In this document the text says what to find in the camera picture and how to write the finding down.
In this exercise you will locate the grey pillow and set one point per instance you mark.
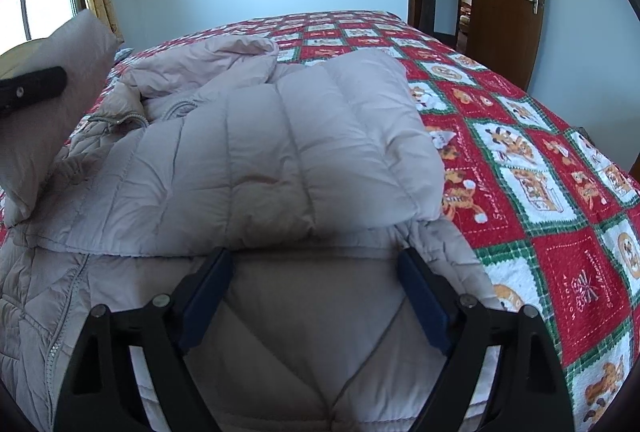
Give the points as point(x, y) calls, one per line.
point(122, 55)

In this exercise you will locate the beige down jacket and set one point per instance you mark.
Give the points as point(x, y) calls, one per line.
point(280, 152)

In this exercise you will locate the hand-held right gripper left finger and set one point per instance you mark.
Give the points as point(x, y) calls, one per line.
point(206, 304)

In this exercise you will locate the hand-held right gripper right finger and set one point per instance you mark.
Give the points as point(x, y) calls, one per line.
point(425, 304)

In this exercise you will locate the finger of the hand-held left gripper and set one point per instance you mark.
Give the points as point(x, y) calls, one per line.
point(35, 87)

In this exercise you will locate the red patchwork printed bedspread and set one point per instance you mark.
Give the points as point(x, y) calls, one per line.
point(550, 272)

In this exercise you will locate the cream wooden headboard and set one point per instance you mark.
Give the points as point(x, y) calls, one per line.
point(20, 60)

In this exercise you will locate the brown wooden door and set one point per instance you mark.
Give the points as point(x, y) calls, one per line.
point(505, 12)

